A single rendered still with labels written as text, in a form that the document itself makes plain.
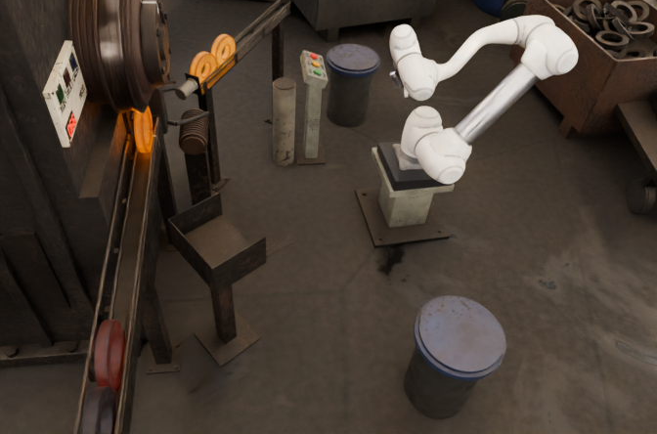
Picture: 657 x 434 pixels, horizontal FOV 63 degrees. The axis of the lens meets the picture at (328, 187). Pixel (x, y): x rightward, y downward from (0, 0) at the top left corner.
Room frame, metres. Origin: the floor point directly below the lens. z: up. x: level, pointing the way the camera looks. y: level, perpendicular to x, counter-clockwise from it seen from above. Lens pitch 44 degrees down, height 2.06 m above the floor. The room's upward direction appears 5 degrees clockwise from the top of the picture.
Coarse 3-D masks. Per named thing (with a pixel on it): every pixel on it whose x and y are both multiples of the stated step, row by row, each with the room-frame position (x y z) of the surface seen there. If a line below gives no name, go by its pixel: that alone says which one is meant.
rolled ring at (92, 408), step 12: (96, 396) 0.53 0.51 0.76; (108, 396) 0.56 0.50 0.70; (96, 408) 0.50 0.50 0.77; (108, 408) 0.55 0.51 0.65; (84, 420) 0.47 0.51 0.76; (96, 420) 0.48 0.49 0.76; (108, 420) 0.53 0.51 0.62; (84, 432) 0.45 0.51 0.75; (96, 432) 0.45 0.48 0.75; (108, 432) 0.50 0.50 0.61
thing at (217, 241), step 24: (192, 216) 1.21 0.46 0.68; (216, 216) 1.27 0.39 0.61; (192, 240) 1.16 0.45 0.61; (216, 240) 1.17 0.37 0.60; (240, 240) 1.19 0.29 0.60; (264, 240) 1.11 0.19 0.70; (192, 264) 1.06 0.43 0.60; (216, 264) 1.08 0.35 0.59; (240, 264) 1.04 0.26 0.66; (216, 288) 0.97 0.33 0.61; (216, 312) 1.13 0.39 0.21; (216, 336) 1.14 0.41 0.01; (240, 336) 1.15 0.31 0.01; (216, 360) 1.03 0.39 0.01
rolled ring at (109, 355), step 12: (108, 324) 0.72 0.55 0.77; (120, 324) 0.77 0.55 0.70; (108, 336) 0.68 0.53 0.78; (120, 336) 0.74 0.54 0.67; (96, 348) 0.65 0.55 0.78; (108, 348) 0.65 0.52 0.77; (120, 348) 0.72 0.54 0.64; (96, 360) 0.62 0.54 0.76; (108, 360) 0.63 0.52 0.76; (120, 360) 0.69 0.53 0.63; (96, 372) 0.60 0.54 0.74; (108, 372) 0.60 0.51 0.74; (120, 372) 0.66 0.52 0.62; (108, 384) 0.59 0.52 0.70
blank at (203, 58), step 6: (198, 54) 2.07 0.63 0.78; (204, 54) 2.07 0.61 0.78; (210, 54) 2.11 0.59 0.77; (198, 60) 2.04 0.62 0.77; (204, 60) 2.07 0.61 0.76; (210, 60) 2.10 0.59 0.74; (192, 66) 2.02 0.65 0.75; (198, 66) 2.02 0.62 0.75; (210, 66) 2.10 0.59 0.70; (192, 72) 2.01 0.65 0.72; (198, 72) 2.02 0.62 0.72; (204, 72) 2.09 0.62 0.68; (210, 72) 2.09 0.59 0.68; (204, 78) 2.05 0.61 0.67
